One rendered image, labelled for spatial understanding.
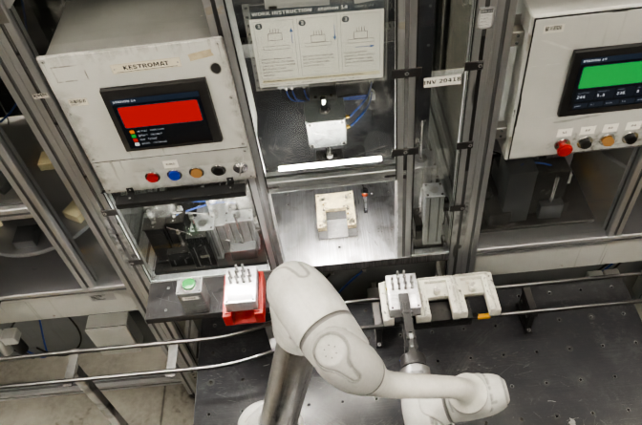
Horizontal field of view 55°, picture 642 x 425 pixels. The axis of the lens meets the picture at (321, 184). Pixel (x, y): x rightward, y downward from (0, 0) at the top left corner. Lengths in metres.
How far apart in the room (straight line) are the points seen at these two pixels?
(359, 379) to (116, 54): 0.88
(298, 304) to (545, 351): 1.11
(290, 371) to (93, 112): 0.78
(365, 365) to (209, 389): 0.99
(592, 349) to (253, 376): 1.11
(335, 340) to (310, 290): 0.15
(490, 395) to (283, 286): 0.67
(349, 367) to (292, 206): 1.09
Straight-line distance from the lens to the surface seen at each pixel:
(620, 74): 1.66
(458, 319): 2.04
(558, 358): 2.22
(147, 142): 1.62
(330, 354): 1.23
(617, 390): 2.22
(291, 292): 1.33
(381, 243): 2.11
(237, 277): 1.96
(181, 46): 1.44
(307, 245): 2.12
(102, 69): 1.52
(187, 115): 1.54
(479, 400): 1.72
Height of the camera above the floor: 2.61
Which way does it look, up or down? 48 degrees down
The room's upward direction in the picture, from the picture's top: 8 degrees counter-clockwise
